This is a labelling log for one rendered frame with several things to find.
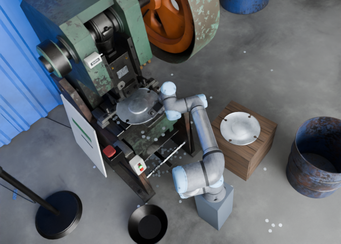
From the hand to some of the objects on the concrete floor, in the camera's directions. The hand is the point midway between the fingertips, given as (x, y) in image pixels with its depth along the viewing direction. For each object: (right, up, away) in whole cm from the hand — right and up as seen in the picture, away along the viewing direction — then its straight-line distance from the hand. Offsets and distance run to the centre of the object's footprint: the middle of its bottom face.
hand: (157, 111), depth 186 cm
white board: (-58, -37, +82) cm, 107 cm away
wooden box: (+65, -32, +64) cm, 97 cm away
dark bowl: (-7, -86, +39) cm, 94 cm away
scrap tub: (+117, -48, +44) cm, 134 cm away
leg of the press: (-39, -44, +74) cm, 94 cm away
